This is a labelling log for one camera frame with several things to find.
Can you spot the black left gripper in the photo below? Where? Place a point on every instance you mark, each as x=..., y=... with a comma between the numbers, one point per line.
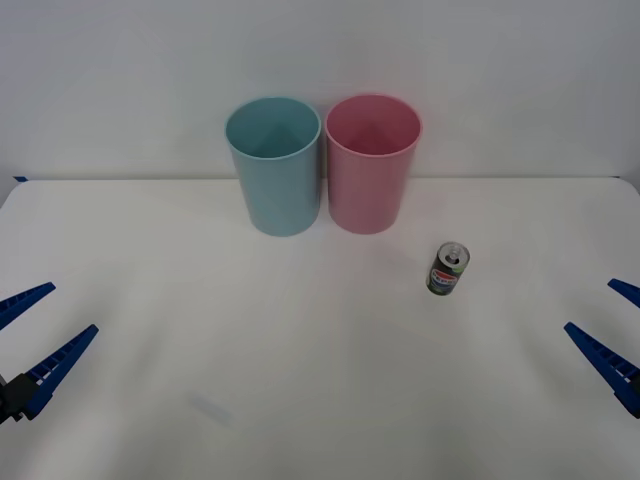
x=3, y=400

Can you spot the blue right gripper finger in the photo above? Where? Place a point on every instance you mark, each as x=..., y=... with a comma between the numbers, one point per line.
x=605, y=357
x=627, y=290

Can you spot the black drink can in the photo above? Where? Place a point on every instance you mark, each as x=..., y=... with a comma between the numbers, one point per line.
x=445, y=277

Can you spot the pale blue plastic bin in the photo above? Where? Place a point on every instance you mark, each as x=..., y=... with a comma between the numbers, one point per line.
x=280, y=200

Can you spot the pink plastic bin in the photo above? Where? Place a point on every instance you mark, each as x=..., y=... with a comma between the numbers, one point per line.
x=367, y=195

